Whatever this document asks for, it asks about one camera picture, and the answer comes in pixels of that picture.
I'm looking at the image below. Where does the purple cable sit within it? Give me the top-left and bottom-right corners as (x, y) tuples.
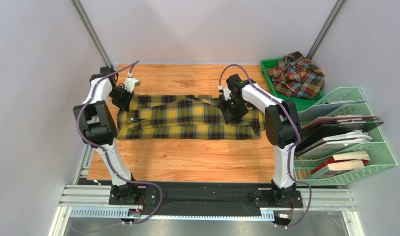
(76, 60), (164, 227)
(218, 64), (313, 229)

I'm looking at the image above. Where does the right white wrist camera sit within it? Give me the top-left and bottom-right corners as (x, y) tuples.
(218, 85), (232, 101)

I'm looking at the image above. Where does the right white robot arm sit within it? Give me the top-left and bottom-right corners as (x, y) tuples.
(218, 74), (301, 198)

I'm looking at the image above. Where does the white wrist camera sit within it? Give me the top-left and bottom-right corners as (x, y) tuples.
(124, 77), (141, 92)
(218, 85), (232, 101)

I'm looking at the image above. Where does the red book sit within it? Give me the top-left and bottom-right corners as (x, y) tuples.
(309, 150), (371, 179)

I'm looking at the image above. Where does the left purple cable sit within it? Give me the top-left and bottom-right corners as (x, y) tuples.
(76, 60), (164, 227)

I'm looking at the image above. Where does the green mesh file organizer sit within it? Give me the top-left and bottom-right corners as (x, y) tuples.
(292, 87), (397, 186)

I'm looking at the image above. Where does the yellow plaid long sleeve shirt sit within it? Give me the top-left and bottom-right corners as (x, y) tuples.
(117, 94), (265, 140)

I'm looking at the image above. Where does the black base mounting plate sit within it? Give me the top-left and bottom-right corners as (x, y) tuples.
(108, 182), (304, 217)

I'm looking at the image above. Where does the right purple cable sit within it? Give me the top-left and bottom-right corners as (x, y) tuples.
(218, 64), (313, 229)

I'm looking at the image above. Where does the white paper stack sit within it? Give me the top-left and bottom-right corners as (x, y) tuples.
(295, 130), (373, 160)

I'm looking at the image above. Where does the green plastic bin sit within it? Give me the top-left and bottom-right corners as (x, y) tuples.
(260, 52), (325, 111)

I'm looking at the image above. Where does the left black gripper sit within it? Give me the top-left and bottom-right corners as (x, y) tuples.
(109, 85), (135, 112)

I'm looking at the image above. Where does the red plaid shirt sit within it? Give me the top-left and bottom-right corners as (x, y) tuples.
(266, 51), (325, 100)

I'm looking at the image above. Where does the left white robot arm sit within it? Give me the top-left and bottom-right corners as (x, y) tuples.
(73, 66), (140, 204)

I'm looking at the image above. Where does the aluminium frame rail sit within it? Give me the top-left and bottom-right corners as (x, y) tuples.
(49, 181), (364, 236)

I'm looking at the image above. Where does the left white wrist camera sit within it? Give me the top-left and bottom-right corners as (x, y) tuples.
(124, 77), (141, 92)

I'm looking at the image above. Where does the dark clipboard folder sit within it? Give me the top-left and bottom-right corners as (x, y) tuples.
(296, 115), (384, 152)

